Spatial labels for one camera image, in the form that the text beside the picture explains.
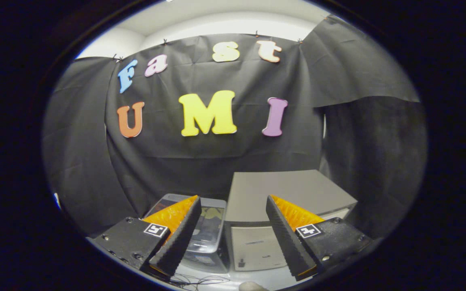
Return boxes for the thin black cables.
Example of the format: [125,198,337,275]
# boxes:
[167,272,233,289]

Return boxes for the dark washing machine lid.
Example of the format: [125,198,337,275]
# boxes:
[143,193,228,254]

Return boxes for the black backdrop cloth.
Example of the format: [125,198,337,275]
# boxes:
[42,15,428,239]

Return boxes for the beige cabinet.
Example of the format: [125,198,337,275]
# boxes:
[224,169,359,273]

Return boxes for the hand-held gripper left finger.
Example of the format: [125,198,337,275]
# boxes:
[93,195,202,278]

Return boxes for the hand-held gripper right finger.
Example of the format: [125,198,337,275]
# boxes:
[266,195,373,282]

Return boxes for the grey washing machine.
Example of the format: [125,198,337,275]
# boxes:
[143,193,233,274]

